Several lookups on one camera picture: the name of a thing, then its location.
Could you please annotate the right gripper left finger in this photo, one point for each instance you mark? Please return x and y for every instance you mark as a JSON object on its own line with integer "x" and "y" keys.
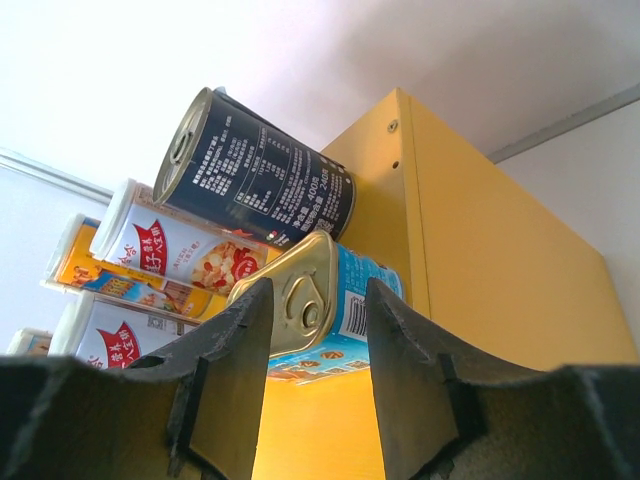
{"x": 188, "y": 410}

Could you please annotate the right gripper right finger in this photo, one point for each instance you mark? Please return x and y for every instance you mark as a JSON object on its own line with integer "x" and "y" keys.
{"x": 448, "y": 410}

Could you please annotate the yellow wooden shelf cabinet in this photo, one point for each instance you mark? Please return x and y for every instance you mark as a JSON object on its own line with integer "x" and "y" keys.
{"x": 476, "y": 253}

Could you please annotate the yellow can with white spoon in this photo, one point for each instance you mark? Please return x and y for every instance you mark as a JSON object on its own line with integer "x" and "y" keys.
{"x": 29, "y": 342}

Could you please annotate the orange can with spoon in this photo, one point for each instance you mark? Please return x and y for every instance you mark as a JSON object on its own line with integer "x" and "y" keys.
{"x": 72, "y": 268}

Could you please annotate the white porridge can red label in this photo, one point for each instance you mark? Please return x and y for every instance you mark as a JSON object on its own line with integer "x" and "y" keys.
{"x": 138, "y": 234}

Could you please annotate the dark blue tin can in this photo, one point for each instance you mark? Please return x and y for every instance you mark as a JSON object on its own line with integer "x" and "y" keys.
{"x": 228, "y": 166}

